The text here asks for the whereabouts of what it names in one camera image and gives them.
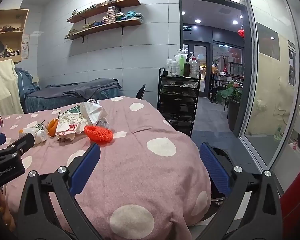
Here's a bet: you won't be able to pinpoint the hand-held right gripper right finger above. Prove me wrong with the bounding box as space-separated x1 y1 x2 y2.
190 142 283 240

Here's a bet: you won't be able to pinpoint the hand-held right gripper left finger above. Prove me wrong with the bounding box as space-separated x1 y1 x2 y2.
16 143 103 240

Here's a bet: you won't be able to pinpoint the green snack wrapper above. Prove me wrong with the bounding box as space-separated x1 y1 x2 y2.
65 105 82 114

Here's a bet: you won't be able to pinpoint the person's left hand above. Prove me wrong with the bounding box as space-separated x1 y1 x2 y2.
0 187 17 233

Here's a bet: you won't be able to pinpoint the white plastic bottle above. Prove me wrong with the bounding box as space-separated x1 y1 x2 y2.
18 127 47 145

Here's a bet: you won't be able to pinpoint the orange peel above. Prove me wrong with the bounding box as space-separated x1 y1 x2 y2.
47 118 59 137

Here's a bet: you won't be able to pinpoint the orange foam fruit net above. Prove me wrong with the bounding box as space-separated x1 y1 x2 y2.
84 125 114 144

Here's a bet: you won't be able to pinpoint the crumpled red print paper bag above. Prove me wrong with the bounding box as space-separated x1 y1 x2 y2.
55 112 89 142

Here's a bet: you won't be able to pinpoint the grey massage bed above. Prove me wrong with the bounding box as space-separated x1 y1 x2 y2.
23 78 123 113

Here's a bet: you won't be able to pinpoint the pink polka dot blanket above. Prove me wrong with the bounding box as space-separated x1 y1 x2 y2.
0 96 212 240

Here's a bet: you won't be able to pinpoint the cream robe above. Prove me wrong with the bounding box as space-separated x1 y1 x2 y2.
0 60 24 117

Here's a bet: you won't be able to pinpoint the white face mask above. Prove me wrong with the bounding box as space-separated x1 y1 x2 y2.
78 98 108 126

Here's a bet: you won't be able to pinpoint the blue grey cloth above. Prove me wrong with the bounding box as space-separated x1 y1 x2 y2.
14 67 41 106

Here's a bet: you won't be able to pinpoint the potted green plant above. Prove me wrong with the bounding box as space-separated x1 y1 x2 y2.
216 81 243 132

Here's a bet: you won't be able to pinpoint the black trolley cart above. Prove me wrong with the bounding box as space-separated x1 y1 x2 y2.
157 67 200 138

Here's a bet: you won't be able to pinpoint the grey blanket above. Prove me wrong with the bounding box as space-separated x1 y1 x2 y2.
46 78 122 96

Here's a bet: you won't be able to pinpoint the black metal rack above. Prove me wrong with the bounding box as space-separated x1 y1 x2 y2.
209 61 244 103

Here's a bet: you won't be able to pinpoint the red glossy panel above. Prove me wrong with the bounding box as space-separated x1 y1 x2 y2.
280 154 300 240

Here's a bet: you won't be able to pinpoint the black folding chair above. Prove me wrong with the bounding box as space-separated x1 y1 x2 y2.
135 84 146 100

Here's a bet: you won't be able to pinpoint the glass partition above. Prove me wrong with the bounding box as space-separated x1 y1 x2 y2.
237 0 300 171

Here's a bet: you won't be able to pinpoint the group of bottles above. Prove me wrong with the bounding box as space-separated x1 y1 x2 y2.
164 48 201 79

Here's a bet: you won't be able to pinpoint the wall poster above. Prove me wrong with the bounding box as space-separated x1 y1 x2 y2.
21 34 31 60

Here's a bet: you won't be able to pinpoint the wooden wall cabinet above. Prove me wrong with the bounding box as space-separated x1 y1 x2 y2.
0 8 30 63

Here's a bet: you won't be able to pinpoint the dark door frame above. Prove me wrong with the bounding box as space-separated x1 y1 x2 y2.
178 0 253 138

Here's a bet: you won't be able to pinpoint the wooden wall shelf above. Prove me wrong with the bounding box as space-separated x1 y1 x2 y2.
64 17 143 43
66 0 142 24

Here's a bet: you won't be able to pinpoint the wall shelves with boxes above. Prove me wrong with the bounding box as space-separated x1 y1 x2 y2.
68 6 143 36

